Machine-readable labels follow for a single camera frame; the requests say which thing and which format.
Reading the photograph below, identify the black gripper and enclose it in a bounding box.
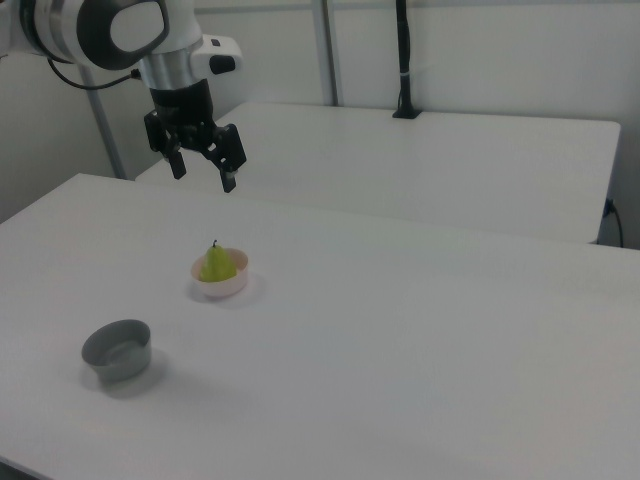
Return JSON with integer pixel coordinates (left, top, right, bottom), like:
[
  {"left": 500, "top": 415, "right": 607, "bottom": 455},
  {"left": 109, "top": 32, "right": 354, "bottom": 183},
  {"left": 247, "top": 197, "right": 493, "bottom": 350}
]
[{"left": 143, "top": 78, "right": 248, "bottom": 194}]

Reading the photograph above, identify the green pear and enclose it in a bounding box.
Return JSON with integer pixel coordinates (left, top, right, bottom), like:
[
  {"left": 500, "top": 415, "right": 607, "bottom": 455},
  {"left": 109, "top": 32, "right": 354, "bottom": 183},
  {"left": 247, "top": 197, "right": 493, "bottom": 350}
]
[{"left": 199, "top": 239, "right": 238, "bottom": 284}]

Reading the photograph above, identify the pink bowl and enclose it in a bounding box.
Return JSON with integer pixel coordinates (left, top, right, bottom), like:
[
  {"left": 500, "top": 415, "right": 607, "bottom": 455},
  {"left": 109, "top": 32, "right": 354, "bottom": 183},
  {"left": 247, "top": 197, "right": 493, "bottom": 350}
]
[{"left": 190, "top": 248, "right": 250, "bottom": 301}]

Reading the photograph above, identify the grey bowl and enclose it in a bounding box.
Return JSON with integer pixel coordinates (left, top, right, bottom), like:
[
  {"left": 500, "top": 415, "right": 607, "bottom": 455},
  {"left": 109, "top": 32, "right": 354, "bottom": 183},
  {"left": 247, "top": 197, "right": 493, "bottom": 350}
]
[{"left": 81, "top": 319, "right": 153, "bottom": 384}]

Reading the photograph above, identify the white side table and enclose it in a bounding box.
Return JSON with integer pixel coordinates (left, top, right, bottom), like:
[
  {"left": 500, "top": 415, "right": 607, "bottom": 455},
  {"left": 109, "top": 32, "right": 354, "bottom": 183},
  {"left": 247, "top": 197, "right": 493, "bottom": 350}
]
[{"left": 134, "top": 101, "right": 622, "bottom": 245}]

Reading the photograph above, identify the black pole with base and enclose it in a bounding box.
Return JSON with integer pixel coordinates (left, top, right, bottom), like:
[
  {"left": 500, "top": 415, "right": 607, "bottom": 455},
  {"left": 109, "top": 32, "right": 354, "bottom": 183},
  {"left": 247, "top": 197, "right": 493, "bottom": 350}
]
[{"left": 391, "top": 0, "right": 423, "bottom": 120}]

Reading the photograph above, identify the aluminium partition post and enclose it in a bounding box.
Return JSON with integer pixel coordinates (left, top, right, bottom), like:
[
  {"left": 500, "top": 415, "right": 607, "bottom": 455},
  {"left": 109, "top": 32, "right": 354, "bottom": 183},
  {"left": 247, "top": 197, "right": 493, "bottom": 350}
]
[
  {"left": 78, "top": 64, "right": 127, "bottom": 180},
  {"left": 312, "top": 0, "right": 345, "bottom": 107}
]

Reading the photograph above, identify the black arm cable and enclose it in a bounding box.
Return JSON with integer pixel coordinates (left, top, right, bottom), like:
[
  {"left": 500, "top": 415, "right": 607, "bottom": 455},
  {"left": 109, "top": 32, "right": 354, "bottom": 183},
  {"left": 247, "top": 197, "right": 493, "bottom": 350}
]
[{"left": 47, "top": 57, "right": 142, "bottom": 92}]

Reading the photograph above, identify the black power plug with cable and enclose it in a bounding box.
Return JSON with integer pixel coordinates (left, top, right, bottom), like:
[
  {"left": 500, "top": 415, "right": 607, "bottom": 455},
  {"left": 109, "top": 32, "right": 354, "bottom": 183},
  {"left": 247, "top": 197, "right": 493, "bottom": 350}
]
[{"left": 601, "top": 197, "right": 626, "bottom": 248}]

